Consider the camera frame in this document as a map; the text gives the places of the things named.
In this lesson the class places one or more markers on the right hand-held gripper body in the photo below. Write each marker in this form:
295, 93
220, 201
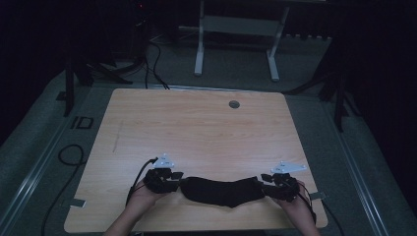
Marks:
283, 188

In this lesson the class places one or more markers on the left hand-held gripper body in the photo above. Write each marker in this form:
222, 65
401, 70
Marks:
160, 182

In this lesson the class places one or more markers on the grey metal floor rail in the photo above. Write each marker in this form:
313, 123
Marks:
360, 170
36, 164

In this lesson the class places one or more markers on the black cloth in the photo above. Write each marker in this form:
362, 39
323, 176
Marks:
223, 191

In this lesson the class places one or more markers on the person's left hand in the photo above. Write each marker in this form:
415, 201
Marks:
142, 198

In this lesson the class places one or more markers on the white metal table frame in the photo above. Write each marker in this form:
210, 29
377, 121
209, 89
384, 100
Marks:
239, 26

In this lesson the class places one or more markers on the person's right hand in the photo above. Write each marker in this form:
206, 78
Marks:
300, 209

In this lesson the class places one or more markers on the black metal stand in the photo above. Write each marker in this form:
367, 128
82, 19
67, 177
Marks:
339, 91
70, 82

